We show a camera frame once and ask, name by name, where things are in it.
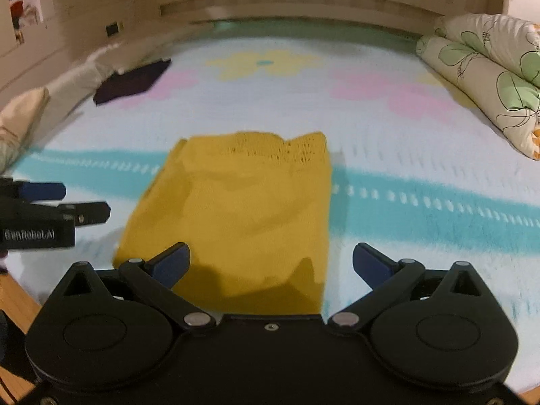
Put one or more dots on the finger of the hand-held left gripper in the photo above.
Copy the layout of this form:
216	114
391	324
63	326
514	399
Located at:
42	191
90	213

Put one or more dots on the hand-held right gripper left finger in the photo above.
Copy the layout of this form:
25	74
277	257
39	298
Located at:
173	263

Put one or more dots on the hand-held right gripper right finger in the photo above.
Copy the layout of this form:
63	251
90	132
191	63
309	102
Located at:
369	263

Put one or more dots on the yellow knit sweater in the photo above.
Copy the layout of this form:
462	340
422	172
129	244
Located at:
244	211

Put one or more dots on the beige pillow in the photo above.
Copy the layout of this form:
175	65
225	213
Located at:
19	126

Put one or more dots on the dark purple cloth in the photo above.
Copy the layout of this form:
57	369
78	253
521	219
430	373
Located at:
130	80

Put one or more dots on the leaf print rolled quilt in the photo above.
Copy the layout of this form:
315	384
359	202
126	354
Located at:
485	76

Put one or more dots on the wall poster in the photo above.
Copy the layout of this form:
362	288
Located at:
26	19

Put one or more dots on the black wall outlet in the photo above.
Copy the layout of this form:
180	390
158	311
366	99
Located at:
114	29

